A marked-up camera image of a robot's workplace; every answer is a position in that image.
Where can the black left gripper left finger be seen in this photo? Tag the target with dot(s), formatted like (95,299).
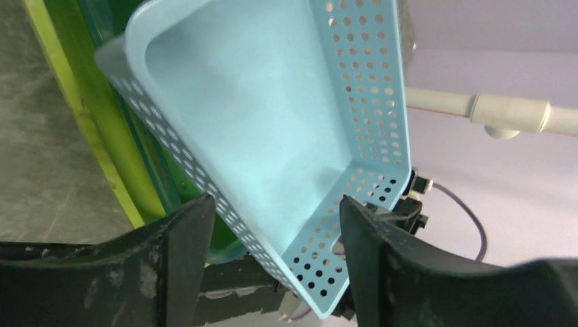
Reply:
(150,276)

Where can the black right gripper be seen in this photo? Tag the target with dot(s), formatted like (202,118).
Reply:
(406,214)

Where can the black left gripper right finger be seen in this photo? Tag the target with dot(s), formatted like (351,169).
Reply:
(397,279)

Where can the light blue perforated basket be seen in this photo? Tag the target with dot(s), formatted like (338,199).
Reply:
(277,109)

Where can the teal translucent plastic tub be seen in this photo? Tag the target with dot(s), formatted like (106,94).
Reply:
(105,20)

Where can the lime green plastic tub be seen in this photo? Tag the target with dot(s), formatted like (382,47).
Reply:
(64,37)

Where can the white PVC pipe frame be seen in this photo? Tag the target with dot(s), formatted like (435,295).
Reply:
(502,117)

